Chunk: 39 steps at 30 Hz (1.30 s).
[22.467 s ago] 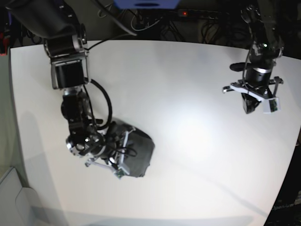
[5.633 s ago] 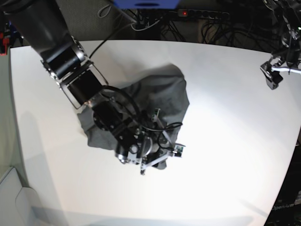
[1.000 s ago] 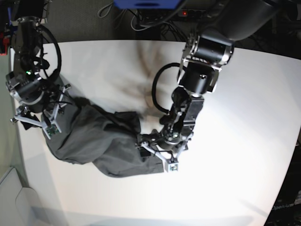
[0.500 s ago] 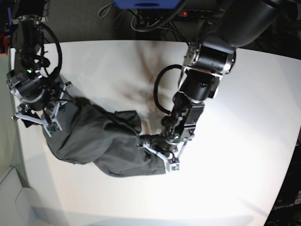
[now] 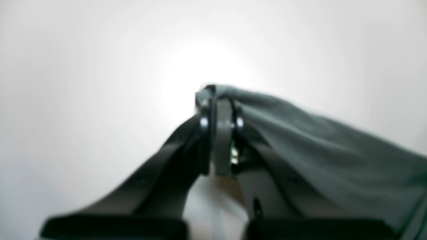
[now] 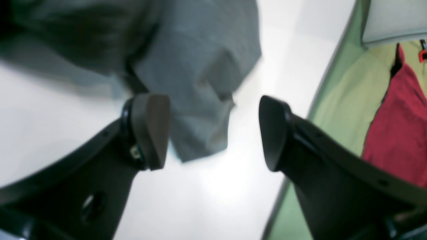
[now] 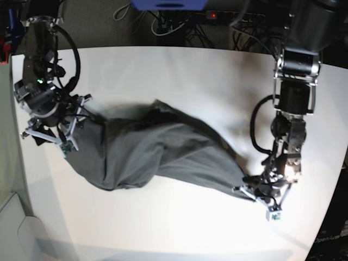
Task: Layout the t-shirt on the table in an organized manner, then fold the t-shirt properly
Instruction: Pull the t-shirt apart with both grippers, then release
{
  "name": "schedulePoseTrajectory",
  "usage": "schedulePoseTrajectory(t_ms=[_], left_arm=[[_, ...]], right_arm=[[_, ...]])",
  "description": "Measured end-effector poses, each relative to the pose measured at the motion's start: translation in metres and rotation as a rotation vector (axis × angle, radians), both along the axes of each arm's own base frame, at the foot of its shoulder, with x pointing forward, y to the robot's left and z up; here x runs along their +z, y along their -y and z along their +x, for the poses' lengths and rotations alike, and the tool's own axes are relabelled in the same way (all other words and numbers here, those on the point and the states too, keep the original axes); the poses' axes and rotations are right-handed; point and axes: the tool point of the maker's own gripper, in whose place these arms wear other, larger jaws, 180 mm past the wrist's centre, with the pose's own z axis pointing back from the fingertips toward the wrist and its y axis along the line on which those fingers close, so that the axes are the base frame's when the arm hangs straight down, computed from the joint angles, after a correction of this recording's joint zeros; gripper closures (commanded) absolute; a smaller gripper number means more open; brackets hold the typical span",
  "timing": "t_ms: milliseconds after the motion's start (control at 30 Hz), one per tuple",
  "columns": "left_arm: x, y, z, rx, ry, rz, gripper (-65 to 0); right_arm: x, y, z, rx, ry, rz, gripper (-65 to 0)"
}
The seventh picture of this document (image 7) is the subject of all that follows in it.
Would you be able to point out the black power strip red light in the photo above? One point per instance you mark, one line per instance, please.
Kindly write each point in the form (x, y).
(229, 16)

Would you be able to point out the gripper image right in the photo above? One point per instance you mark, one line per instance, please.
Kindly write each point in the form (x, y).
(262, 190)

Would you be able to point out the red clamp at table corner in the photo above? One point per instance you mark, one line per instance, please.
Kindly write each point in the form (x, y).
(5, 50)

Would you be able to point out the blue box at top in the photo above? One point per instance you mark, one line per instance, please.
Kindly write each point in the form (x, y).
(169, 4)

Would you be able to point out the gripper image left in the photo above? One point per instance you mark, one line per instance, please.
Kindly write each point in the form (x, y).
(53, 116)

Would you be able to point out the dark grey t-shirt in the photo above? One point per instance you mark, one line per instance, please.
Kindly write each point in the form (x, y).
(126, 153)

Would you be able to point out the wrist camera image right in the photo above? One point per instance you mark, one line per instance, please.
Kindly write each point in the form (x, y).
(273, 214)

